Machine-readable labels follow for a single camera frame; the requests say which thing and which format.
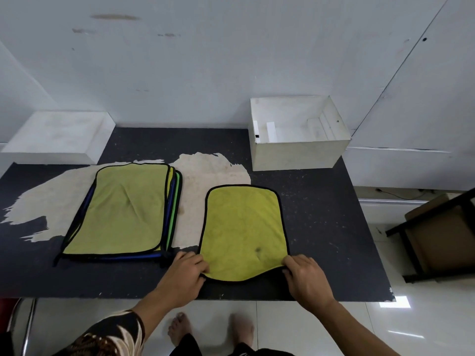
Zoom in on black cable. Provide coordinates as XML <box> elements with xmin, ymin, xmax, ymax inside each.
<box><xmin>375</xmin><ymin>187</ymin><xmax>437</xmax><ymax>200</ymax></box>

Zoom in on person's right forearm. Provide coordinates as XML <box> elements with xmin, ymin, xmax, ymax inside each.
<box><xmin>310</xmin><ymin>298</ymin><xmax>400</xmax><ymax>356</ymax></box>

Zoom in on white box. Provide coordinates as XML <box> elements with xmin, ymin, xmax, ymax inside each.
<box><xmin>249</xmin><ymin>95</ymin><xmax>352</xmax><ymax>172</ymax></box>

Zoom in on metal floor rail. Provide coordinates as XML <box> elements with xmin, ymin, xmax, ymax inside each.
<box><xmin>358</xmin><ymin>198</ymin><xmax>428</xmax><ymax>204</ymax></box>

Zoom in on black stool frame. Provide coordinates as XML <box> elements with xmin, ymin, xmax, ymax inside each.
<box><xmin>385</xmin><ymin>187</ymin><xmax>475</xmax><ymax>284</ymax></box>

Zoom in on person's dark trousers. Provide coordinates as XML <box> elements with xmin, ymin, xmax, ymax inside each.
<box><xmin>174</xmin><ymin>332</ymin><xmax>297</xmax><ymax>356</ymax></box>

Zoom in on person's foot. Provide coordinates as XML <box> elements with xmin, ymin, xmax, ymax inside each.
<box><xmin>167</xmin><ymin>311</ymin><xmax>193</xmax><ymax>347</ymax></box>
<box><xmin>228</xmin><ymin>311</ymin><xmax>256</xmax><ymax>349</ymax></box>

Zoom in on yellow grey cloth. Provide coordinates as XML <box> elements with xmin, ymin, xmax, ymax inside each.
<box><xmin>198</xmin><ymin>185</ymin><xmax>290</xmax><ymax>283</ymax></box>

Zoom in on person's right hand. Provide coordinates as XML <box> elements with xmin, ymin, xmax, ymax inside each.
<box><xmin>282</xmin><ymin>254</ymin><xmax>336</xmax><ymax>312</ymax></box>

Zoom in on person's right foot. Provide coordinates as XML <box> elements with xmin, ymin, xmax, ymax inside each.
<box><xmin>228</xmin><ymin>311</ymin><xmax>256</xmax><ymax>349</ymax></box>

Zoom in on stack of microfibre cloths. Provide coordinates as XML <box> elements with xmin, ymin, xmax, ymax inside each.
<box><xmin>53</xmin><ymin>163</ymin><xmax>183</xmax><ymax>267</ymax></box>

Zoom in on person's left foot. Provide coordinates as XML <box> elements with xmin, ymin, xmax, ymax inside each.
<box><xmin>167</xmin><ymin>311</ymin><xmax>193</xmax><ymax>347</ymax></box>

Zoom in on person's left hand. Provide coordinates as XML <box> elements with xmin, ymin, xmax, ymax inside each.
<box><xmin>157</xmin><ymin>250</ymin><xmax>211</xmax><ymax>308</ymax></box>

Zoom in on person's left forearm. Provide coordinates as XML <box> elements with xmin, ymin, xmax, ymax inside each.
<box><xmin>133</xmin><ymin>289</ymin><xmax>188</xmax><ymax>345</ymax></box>

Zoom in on person's patterned left sleeve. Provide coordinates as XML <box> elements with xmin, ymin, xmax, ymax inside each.
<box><xmin>61</xmin><ymin>310</ymin><xmax>146</xmax><ymax>356</ymax></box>

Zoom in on white flat box lid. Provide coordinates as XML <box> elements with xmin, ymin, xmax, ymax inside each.
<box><xmin>0</xmin><ymin>111</ymin><xmax>116</xmax><ymax>166</ymax></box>

